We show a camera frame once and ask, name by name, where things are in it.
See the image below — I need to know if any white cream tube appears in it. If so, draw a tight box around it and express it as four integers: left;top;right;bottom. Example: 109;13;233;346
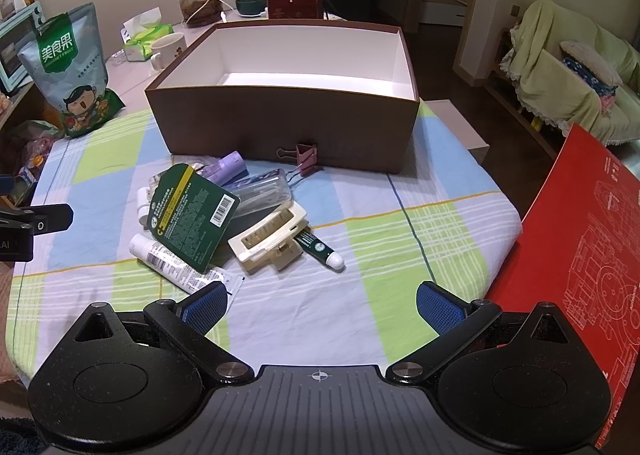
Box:
129;234;245;309

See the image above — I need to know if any green carded balm package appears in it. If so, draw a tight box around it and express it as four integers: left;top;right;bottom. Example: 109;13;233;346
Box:
148;163;240;274

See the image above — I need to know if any beige hair claw clip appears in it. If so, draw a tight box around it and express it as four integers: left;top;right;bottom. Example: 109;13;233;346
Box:
228;200;308;274

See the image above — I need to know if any green ointment tube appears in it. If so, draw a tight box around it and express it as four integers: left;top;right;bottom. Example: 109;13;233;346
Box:
294;227;345;272

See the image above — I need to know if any purple roll bottle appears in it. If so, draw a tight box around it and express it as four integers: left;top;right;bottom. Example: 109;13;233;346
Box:
200;152;247;186

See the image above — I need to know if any checkered tablecloth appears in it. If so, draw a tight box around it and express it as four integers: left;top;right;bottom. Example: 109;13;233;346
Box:
4;105;522;379

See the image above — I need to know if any green snack bag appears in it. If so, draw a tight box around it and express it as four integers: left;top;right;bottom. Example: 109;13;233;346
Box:
18;3;124;138

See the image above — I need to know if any teal toaster oven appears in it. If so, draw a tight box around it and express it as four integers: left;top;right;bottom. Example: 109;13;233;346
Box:
0;1;46;95

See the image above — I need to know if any green tissue pack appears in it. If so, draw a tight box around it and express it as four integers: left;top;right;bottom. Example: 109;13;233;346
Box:
122;7;174;63

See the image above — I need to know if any white mug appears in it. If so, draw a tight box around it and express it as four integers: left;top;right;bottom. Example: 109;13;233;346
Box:
150;32;186;71

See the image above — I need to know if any white stool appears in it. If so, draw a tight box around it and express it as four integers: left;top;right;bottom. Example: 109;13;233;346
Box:
426;100;489;164

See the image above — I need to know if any brown cardboard box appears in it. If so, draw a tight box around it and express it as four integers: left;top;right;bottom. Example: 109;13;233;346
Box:
145;19;420;173

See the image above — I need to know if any red gift box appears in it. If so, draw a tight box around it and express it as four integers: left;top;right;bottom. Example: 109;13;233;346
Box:
267;0;324;19

